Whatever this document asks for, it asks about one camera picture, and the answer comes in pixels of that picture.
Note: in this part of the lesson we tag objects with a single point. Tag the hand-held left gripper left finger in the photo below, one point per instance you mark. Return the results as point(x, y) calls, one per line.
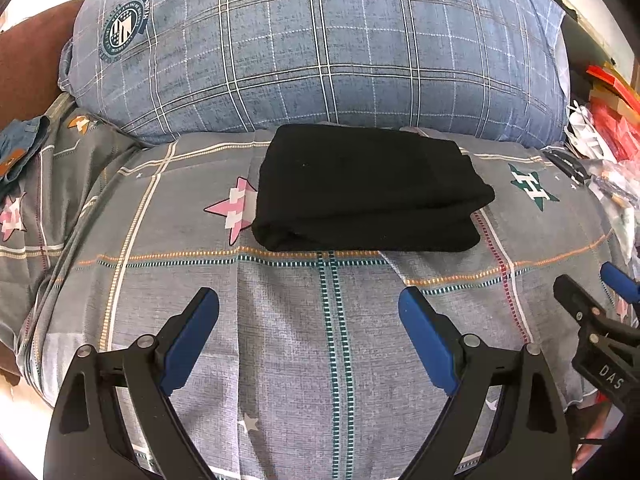
point(187, 345)

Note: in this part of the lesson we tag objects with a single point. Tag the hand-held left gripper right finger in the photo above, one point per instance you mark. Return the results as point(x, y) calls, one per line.
point(427, 340)

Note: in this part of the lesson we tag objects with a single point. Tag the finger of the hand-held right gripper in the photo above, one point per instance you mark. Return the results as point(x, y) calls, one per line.
point(580, 305)
point(622, 282)

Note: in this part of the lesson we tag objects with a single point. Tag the black pants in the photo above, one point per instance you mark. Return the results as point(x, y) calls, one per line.
point(360, 190)

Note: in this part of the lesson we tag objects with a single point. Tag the clear plastic bag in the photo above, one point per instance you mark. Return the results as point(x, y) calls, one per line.
point(615, 195)

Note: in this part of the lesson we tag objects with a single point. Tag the grey plaid star bedsheet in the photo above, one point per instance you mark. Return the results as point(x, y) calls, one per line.
point(300, 360)

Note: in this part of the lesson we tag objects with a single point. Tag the white plastic bag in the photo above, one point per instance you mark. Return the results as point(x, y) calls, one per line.
point(585, 130)

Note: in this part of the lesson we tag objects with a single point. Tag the red packets pile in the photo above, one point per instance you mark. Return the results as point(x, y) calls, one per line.
point(615, 125)

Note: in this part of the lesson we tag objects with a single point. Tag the jeans with leather patch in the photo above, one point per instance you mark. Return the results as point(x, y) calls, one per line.
point(20, 142)

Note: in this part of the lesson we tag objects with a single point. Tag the blue plaid pillow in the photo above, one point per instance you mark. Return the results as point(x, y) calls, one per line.
point(325, 50)

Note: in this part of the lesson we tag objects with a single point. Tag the brown bed frame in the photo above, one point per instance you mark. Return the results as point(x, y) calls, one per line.
point(30, 60)

